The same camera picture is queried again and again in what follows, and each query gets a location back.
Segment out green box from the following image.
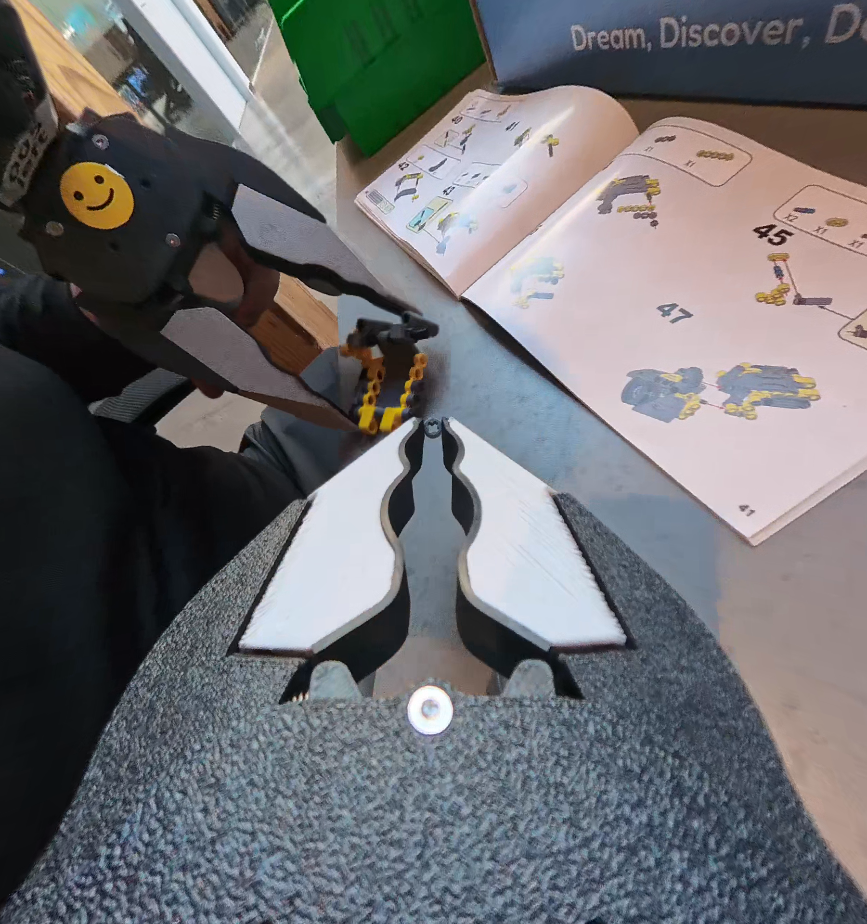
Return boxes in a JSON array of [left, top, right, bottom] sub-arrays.
[[267, 0, 488, 160]]

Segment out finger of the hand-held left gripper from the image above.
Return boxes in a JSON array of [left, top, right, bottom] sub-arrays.
[[226, 182, 426, 327], [161, 305, 368, 434]]

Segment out grey desk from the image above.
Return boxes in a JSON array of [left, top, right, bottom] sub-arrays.
[[332, 61, 867, 924]]

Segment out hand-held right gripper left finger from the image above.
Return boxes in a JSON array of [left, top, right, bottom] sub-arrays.
[[238, 419, 427, 672]]

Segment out yellow grey brick frame assembly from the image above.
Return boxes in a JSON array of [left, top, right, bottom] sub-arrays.
[[339, 314, 440, 436]]

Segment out navy cardboard box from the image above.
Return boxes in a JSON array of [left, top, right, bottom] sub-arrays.
[[469, 0, 867, 111]]

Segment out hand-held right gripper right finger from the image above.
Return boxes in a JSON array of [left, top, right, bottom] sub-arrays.
[[440, 417, 629, 676]]

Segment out person's left hand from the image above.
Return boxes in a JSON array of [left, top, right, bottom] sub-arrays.
[[186, 238, 283, 340]]

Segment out white building instruction booklet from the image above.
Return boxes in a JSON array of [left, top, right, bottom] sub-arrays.
[[354, 85, 867, 547]]

